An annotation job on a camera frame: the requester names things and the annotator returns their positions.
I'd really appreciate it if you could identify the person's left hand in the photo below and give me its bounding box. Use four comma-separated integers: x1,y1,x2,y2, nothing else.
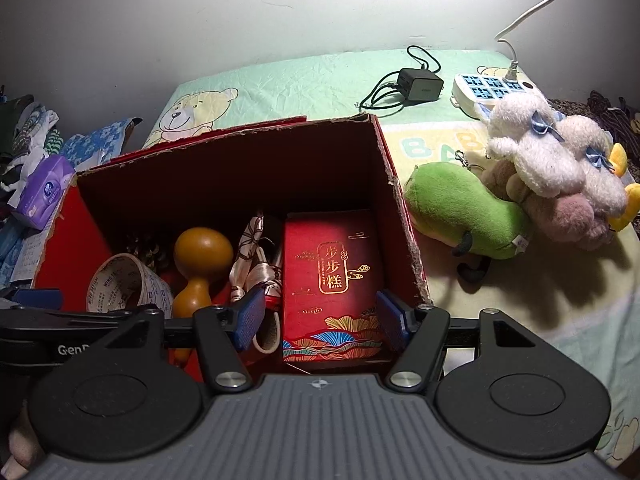
7,402,48,468

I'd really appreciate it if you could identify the brown wooden gourd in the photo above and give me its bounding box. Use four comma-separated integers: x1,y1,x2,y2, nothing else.
170,227,235,366

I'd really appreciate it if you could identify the green plush toy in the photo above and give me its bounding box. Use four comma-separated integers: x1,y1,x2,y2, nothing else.
404,161,533,283

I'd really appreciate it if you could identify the printed tape roll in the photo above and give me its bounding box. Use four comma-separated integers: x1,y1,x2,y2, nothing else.
86,253,173,318

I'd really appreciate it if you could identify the handwritten paper notebook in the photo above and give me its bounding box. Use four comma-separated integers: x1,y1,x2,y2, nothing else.
10,220,57,282

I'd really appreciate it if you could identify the blue patterned cloth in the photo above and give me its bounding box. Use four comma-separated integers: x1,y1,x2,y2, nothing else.
0,117,143,286

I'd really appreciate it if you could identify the black charger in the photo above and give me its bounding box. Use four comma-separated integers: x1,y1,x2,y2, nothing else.
397,67,445,102

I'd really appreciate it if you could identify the purple tissue pack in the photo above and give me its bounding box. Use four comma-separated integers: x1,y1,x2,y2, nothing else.
11,155,77,231

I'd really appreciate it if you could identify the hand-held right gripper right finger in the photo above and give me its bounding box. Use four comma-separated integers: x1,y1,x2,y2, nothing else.
376,290,538,391

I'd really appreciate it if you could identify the beige strap loop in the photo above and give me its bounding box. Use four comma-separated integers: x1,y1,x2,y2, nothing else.
252,307,284,353

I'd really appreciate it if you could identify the brown pine cone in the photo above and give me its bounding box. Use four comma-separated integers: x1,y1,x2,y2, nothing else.
122,232,173,276

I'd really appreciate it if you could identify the white plush lamb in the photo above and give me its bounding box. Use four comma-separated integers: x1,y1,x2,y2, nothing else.
555,115,628,218
487,92,586,198

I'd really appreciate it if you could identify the red cardboard box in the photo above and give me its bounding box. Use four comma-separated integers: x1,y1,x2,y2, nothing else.
32,112,435,376

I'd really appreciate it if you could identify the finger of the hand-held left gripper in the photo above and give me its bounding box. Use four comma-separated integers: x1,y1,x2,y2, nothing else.
0,310,136,333
10,287,63,310

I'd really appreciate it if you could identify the pink brown plush toy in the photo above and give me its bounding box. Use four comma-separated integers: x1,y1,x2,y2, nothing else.
482,160,608,251

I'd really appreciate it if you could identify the yellow plush toy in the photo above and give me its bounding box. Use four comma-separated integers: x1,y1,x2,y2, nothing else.
606,142,637,233

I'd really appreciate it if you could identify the bear print desktop cover cloth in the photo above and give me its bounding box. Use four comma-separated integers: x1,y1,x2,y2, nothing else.
142,49,640,466

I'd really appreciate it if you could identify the black charger cable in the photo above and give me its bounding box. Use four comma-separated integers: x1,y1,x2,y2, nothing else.
359,45,442,111

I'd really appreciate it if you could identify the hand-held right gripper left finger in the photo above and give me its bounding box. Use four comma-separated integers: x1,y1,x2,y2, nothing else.
102,291,266,392

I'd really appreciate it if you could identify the white power cable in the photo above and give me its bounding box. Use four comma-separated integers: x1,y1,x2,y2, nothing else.
495,0,591,83

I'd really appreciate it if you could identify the white power strip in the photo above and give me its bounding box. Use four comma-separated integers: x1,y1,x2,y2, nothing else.
452,72,548,120

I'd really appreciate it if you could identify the red gift box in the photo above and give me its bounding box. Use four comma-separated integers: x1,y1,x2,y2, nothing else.
281,208,396,363

